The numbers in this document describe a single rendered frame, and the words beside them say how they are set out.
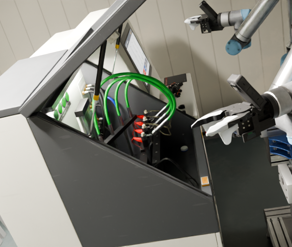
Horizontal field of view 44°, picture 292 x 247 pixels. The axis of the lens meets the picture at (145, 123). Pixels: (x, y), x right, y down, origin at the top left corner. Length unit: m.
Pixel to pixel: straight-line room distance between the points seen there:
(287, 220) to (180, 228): 1.04
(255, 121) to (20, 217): 1.05
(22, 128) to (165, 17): 2.15
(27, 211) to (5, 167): 0.22
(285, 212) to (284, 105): 1.53
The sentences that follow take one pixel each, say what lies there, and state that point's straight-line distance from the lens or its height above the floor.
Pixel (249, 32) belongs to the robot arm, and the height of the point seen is 1.40.
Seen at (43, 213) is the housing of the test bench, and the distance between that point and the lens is 1.58.
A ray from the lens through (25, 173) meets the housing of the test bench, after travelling 1.48.
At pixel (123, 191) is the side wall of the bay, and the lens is 1.44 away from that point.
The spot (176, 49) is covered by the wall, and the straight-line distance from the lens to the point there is 3.35.
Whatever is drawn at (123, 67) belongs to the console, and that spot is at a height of 1.34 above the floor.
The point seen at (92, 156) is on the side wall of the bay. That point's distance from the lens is 1.36.
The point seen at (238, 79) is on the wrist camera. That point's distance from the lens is 0.93.
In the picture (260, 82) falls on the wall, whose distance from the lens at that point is 3.54.
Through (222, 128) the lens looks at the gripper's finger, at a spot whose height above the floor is 1.46.
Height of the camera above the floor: 1.90
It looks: 26 degrees down
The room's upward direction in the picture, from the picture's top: 15 degrees counter-clockwise
